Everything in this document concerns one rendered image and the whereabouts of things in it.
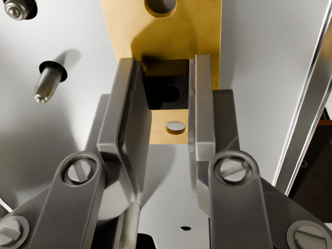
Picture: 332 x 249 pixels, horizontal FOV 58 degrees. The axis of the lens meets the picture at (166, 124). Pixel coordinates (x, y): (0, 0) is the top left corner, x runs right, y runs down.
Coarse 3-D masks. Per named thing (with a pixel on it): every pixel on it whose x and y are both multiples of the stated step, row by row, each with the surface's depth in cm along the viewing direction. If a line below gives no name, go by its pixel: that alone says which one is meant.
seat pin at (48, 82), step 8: (48, 64) 12; (56, 64) 13; (48, 72) 12; (56, 72) 12; (40, 80) 12; (48, 80) 12; (56, 80) 12; (40, 88) 12; (48, 88) 12; (56, 88) 12; (40, 96) 11; (48, 96) 12
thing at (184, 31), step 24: (120, 0) 9; (144, 0) 9; (192, 0) 9; (216, 0) 9; (120, 24) 10; (144, 24) 10; (168, 24) 10; (192, 24) 10; (216, 24) 10; (120, 48) 11; (144, 48) 11; (168, 48) 11; (192, 48) 10; (216, 48) 10; (144, 72) 11; (168, 72) 10; (216, 72) 11; (168, 96) 12; (168, 120) 13
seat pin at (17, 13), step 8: (8, 0) 10; (16, 0) 10; (24, 0) 10; (32, 0) 11; (8, 8) 10; (16, 8) 10; (24, 8) 10; (32, 8) 11; (16, 16) 10; (24, 16) 10
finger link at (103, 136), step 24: (120, 72) 10; (120, 96) 9; (144, 96) 11; (96, 120) 10; (120, 120) 8; (144, 120) 11; (96, 144) 8; (120, 144) 8; (144, 144) 11; (120, 168) 8; (144, 168) 11; (120, 192) 8; (24, 216) 8; (0, 240) 7; (24, 240) 7
